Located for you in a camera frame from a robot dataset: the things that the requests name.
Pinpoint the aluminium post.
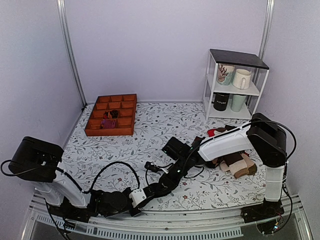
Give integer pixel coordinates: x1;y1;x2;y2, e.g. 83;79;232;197
258;0;275;60
56;0;88;109

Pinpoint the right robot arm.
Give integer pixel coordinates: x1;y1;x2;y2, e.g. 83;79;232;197
143;113;297;218

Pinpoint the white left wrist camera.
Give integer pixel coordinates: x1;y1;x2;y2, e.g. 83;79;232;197
128;189;147;208

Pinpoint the dark red rolled sock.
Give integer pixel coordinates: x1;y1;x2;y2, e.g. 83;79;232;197
103;109;120;119

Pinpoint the orange wooden divider tray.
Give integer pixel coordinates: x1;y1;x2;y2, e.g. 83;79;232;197
84;94;137;137

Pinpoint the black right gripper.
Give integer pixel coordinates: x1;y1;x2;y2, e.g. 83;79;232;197
157;157;191;196

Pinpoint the floral ceramic mug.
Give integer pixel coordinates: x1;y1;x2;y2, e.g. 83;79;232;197
217;63;235;86

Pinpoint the black mug white lettering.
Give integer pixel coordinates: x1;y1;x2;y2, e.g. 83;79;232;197
213;92;230;112

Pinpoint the purple rolled sock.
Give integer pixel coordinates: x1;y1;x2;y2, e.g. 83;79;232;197
100;118;117;129

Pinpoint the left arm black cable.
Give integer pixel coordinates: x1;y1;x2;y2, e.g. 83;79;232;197
79;161;141;195

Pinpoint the cream ribbed mug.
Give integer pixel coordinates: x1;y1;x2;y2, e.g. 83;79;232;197
232;68;252;90

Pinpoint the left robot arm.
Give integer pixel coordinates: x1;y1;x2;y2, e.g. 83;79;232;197
1;136;160;222

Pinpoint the mint green tumbler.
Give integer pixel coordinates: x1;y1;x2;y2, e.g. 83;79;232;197
230;94;247;113

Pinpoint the white shelf rack black top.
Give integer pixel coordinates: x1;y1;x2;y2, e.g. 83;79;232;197
202;49;270;120

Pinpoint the cream and brown sock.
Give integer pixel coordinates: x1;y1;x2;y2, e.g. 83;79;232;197
219;152;257;179

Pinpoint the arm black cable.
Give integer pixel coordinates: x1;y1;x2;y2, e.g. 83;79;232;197
79;161;141;195
239;119;297;223

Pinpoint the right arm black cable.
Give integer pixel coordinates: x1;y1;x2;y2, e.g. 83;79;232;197
239;119;297;223

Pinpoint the aluminium front rail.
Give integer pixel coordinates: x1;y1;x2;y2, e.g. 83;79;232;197
21;192;313;240

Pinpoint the left aluminium post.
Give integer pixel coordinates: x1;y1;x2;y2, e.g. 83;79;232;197
56;0;88;109

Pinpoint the brown argyle sock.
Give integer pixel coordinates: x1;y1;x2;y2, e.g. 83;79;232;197
205;157;224;169

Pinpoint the right aluminium post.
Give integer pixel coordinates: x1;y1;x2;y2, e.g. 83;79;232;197
258;0;275;60

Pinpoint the floral tablecloth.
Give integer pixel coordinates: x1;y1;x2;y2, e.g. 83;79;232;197
62;103;266;211

